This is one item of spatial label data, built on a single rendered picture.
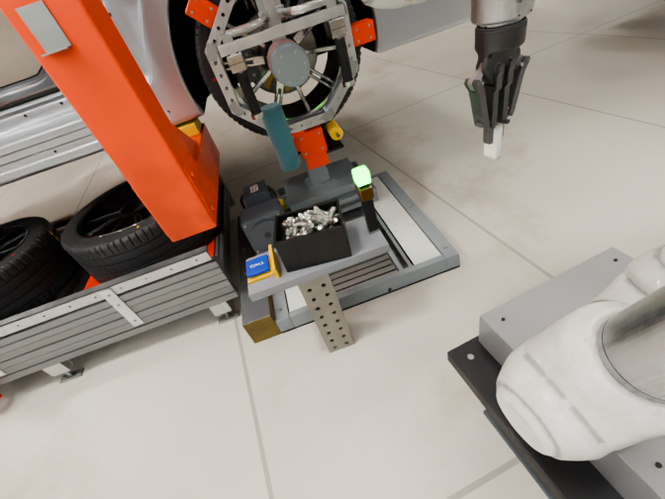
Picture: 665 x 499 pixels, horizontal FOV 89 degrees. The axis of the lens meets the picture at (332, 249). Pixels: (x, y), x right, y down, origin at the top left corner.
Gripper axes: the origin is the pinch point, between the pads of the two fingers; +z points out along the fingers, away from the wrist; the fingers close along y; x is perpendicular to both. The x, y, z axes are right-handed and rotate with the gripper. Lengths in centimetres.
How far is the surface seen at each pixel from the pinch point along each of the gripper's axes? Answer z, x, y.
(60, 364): 66, 92, -142
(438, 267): 71, 35, 13
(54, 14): -39, 64, -63
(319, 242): 22.8, 26.6, -33.1
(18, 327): 41, 91, -139
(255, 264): 28, 38, -51
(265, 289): 31, 30, -52
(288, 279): 31, 29, -45
